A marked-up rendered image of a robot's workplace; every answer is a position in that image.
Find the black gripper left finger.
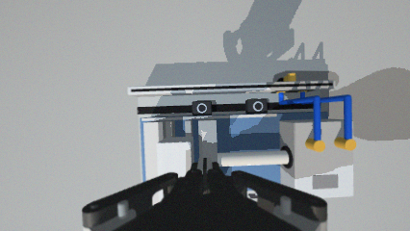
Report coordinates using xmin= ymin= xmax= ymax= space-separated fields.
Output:
xmin=82 ymin=158 xmax=206 ymax=231

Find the silver metal block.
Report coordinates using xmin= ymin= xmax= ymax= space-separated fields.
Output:
xmin=157 ymin=137 xmax=194 ymax=177

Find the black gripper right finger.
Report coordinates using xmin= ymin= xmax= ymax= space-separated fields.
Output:
xmin=205 ymin=158 xmax=327 ymax=231

